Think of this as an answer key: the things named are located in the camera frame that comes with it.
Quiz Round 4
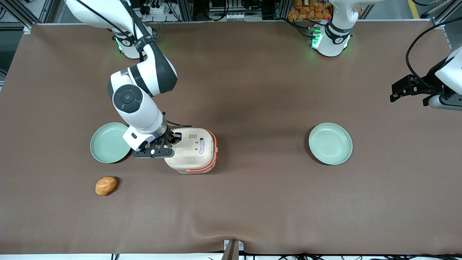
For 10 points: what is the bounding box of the white connector strip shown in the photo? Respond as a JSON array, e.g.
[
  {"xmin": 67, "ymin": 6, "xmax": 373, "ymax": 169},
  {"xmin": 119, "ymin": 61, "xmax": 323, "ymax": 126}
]
[{"xmin": 209, "ymin": 12, "xmax": 250, "ymax": 22}]

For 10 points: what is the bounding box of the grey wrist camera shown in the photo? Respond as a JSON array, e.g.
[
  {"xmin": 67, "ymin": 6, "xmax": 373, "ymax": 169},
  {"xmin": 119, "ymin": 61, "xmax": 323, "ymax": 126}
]
[
  {"xmin": 132, "ymin": 147, "xmax": 175, "ymax": 160},
  {"xmin": 423, "ymin": 93, "xmax": 462, "ymax": 111}
]

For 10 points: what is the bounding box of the pale green round plate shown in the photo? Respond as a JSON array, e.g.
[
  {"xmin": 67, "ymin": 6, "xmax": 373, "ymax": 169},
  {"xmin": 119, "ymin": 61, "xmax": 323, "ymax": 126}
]
[
  {"xmin": 90, "ymin": 122, "xmax": 132, "ymax": 164},
  {"xmin": 309, "ymin": 123, "xmax": 353, "ymax": 165}
]

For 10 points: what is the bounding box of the brown table cloth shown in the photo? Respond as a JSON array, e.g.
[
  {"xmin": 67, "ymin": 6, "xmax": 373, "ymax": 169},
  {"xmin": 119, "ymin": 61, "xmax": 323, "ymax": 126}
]
[{"xmin": 0, "ymin": 21, "xmax": 462, "ymax": 255}]

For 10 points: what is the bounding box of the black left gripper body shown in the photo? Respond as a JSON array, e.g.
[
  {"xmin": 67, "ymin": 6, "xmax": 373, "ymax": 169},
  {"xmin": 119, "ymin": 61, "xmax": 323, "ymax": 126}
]
[{"xmin": 407, "ymin": 61, "xmax": 448, "ymax": 99}]

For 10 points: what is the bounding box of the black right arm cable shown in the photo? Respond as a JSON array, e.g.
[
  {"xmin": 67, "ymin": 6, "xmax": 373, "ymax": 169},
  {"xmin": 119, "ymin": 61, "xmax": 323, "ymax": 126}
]
[{"xmin": 74, "ymin": 0, "xmax": 156, "ymax": 61}]

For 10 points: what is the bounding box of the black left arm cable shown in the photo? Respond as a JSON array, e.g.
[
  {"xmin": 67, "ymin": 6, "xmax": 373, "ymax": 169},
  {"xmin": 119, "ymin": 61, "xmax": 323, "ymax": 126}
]
[{"xmin": 405, "ymin": 17, "xmax": 462, "ymax": 91}]

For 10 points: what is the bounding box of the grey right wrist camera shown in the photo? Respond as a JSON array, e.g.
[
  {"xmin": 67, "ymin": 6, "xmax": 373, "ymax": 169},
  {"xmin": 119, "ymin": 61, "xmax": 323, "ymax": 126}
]
[{"xmin": 132, "ymin": 147, "xmax": 175, "ymax": 160}]

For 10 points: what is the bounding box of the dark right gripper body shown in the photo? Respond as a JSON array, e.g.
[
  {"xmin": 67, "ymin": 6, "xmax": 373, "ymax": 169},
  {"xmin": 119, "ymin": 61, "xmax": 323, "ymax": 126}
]
[{"xmin": 149, "ymin": 126, "xmax": 174, "ymax": 149}]

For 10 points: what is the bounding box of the aluminium frame profile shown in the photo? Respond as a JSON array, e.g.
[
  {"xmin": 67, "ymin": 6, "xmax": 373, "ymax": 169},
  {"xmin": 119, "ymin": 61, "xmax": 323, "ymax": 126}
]
[{"xmin": 0, "ymin": 0, "xmax": 49, "ymax": 29}]

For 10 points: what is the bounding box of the silver metal bracket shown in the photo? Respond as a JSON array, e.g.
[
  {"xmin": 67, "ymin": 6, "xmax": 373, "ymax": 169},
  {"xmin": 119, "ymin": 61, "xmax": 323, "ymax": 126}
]
[{"xmin": 221, "ymin": 239, "xmax": 244, "ymax": 260}]

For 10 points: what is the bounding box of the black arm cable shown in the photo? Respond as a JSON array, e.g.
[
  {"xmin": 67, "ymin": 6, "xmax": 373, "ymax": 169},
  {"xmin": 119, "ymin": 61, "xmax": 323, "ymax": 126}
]
[
  {"xmin": 405, "ymin": 17, "xmax": 462, "ymax": 91},
  {"xmin": 74, "ymin": 0, "xmax": 156, "ymax": 61}
]

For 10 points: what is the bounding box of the thin black cable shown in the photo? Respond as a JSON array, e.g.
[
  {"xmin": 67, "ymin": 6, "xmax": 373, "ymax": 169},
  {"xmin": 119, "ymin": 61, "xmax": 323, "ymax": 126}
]
[{"xmin": 164, "ymin": 112, "xmax": 192, "ymax": 128}]

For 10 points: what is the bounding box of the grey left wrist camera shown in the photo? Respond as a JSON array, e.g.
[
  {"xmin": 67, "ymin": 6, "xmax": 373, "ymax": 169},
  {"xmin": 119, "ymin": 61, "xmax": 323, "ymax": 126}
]
[{"xmin": 423, "ymin": 93, "xmax": 462, "ymax": 111}]

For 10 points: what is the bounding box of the white power strip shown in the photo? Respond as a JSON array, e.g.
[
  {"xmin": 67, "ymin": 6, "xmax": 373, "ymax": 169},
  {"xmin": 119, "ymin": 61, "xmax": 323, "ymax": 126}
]
[{"xmin": 141, "ymin": 0, "xmax": 171, "ymax": 16}]

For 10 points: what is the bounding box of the cream rice cooker orange handle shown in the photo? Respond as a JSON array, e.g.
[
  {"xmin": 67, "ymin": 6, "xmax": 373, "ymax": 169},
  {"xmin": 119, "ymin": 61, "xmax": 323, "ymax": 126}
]
[{"xmin": 164, "ymin": 127, "xmax": 218, "ymax": 174}]

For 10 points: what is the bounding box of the brown potato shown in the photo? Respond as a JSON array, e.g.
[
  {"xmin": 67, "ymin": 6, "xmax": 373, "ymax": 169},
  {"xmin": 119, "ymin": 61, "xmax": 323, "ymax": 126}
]
[{"xmin": 95, "ymin": 176, "xmax": 117, "ymax": 196}]

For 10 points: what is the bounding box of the bag of orange buns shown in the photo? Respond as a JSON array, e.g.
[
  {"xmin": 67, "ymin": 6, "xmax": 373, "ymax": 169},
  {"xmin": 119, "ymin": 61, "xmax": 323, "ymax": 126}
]
[{"xmin": 288, "ymin": 0, "xmax": 332, "ymax": 21}]

